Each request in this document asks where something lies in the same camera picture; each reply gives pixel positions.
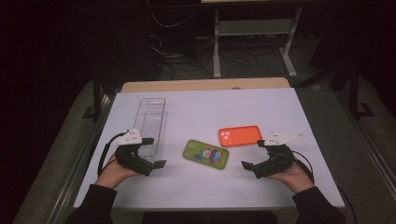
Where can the person's left hand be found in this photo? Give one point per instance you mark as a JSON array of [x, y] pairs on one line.
[[113, 175]]

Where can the metal side rail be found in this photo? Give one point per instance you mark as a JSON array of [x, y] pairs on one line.
[[367, 137], [77, 168]]

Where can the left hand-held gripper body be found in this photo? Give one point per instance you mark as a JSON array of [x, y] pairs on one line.
[[134, 160]]

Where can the person's right hand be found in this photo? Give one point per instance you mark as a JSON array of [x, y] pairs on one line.
[[295, 179]]

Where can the wooden table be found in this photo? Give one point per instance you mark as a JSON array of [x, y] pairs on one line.
[[199, 84]]

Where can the white metal table frame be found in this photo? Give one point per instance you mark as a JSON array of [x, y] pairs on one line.
[[255, 27]]

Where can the clear plastic rack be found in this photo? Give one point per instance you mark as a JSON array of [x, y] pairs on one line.
[[151, 121]]

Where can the black metal stand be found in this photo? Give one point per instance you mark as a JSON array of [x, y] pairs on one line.
[[354, 93], [96, 93]]

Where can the orange phone case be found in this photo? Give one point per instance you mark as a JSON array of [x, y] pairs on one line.
[[241, 136]]

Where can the green cartoon phone case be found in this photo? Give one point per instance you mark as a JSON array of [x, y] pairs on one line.
[[205, 154]]

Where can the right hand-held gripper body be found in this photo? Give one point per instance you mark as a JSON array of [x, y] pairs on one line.
[[278, 160]]

